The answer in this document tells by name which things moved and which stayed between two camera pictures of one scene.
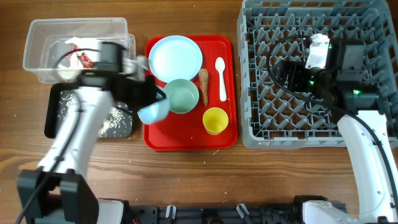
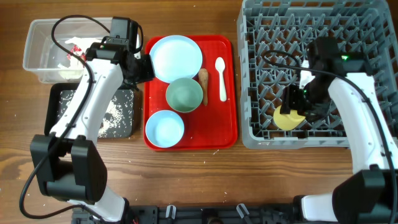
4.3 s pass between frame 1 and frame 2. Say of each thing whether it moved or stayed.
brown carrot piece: stayed
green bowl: stayed
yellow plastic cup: moved
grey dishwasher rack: stayed
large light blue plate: stayed
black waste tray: stayed
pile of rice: stayed
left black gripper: moved
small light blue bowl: moved
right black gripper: moved
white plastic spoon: stayed
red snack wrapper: stayed
